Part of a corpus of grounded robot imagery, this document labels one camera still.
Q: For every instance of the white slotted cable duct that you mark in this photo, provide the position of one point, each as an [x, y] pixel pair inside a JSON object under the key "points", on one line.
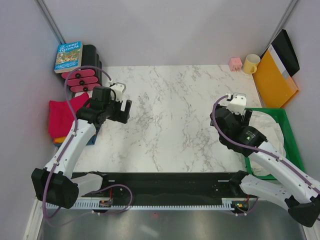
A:
{"points": [[95, 204]]}

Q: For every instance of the orange folded t shirt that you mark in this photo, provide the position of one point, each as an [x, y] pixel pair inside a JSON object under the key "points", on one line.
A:
{"points": [[59, 140]]}

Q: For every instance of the white t shirt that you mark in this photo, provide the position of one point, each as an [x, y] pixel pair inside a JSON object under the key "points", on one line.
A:
{"points": [[264, 123]]}

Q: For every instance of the yellow mug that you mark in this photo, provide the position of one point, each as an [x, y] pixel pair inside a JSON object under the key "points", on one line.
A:
{"points": [[251, 64]]}

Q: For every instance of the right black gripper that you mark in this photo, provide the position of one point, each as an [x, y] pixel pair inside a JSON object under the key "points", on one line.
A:
{"points": [[244, 120]]}

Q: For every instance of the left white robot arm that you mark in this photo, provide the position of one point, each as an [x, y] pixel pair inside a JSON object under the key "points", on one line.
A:
{"points": [[54, 183]]}

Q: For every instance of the green plastic tray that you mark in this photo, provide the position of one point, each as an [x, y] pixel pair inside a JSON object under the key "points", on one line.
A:
{"points": [[290, 146]]}

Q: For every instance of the pink plug cube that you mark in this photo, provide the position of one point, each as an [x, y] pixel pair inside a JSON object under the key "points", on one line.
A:
{"points": [[235, 64]]}

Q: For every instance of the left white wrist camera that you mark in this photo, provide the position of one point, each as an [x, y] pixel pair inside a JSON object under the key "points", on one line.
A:
{"points": [[117, 91]]}

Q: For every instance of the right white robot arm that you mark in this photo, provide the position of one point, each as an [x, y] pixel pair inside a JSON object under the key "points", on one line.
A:
{"points": [[297, 193]]}

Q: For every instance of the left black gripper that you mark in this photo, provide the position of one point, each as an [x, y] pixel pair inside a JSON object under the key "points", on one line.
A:
{"points": [[121, 116]]}

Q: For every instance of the blue treehouse book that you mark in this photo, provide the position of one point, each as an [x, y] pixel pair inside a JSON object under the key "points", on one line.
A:
{"points": [[68, 57]]}

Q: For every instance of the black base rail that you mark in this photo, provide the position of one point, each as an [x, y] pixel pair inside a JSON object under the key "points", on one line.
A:
{"points": [[172, 188]]}

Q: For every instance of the red folded t shirt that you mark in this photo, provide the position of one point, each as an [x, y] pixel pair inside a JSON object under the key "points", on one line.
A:
{"points": [[60, 115]]}

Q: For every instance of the blue folded t shirt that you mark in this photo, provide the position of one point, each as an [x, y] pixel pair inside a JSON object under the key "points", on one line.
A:
{"points": [[90, 142]]}

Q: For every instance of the black pink drawer organizer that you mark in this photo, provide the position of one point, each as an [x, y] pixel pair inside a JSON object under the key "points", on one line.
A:
{"points": [[85, 80]]}

